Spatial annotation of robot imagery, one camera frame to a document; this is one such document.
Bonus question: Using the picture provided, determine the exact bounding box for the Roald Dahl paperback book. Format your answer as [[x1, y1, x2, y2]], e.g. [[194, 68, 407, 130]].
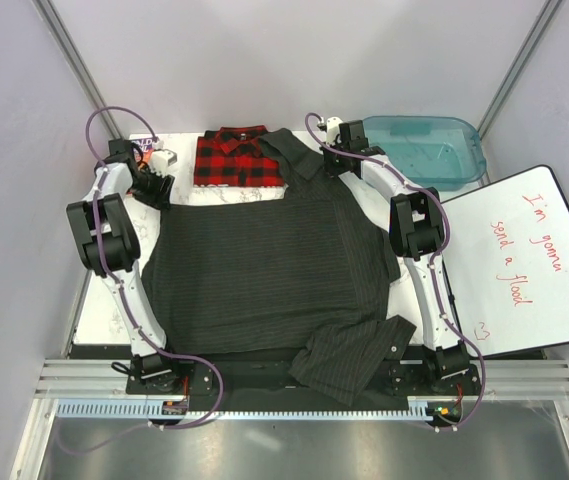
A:
[[130, 136, 164, 163]]

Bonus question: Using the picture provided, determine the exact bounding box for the aluminium frame rail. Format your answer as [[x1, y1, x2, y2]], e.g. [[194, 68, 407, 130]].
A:
[[35, 360, 569, 401]]

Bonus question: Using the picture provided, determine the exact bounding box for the whiteboard with red writing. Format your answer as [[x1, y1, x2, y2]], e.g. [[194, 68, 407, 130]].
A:
[[443, 165, 569, 357]]

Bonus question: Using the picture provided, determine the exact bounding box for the teal transparent plastic bin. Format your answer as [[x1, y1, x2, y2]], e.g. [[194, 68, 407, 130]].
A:
[[363, 116, 486, 191]]

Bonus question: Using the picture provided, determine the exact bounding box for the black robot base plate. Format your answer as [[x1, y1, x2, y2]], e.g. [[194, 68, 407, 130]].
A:
[[124, 343, 484, 412]]

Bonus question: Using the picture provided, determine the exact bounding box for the white slotted cable duct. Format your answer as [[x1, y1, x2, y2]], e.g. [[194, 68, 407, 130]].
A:
[[55, 399, 460, 421]]

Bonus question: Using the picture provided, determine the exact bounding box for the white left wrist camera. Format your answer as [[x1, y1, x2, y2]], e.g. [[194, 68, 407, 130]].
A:
[[148, 149, 177, 177]]

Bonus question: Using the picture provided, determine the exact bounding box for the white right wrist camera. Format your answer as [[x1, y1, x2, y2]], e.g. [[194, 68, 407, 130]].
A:
[[318, 117, 343, 146]]

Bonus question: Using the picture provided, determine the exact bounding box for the red black plaid folded shirt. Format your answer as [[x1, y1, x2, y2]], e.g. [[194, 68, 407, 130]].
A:
[[193, 125, 285, 188]]

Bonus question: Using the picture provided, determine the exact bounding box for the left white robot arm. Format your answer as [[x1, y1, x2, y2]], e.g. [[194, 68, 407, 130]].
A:
[[66, 139, 184, 394]]

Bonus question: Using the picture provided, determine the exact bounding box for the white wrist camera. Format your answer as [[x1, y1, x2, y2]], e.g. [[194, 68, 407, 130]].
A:
[[148, 149, 177, 177], [318, 117, 343, 146]]

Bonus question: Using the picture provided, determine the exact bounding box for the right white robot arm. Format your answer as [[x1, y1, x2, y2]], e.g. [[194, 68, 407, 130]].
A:
[[317, 117, 471, 394]]

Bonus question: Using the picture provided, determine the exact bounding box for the dark pinstriped long sleeve shirt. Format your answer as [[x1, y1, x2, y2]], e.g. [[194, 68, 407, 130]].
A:
[[142, 129, 415, 405]]

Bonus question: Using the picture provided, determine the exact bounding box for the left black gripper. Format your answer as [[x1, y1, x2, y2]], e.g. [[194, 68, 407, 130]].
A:
[[128, 164, 175, 212]]

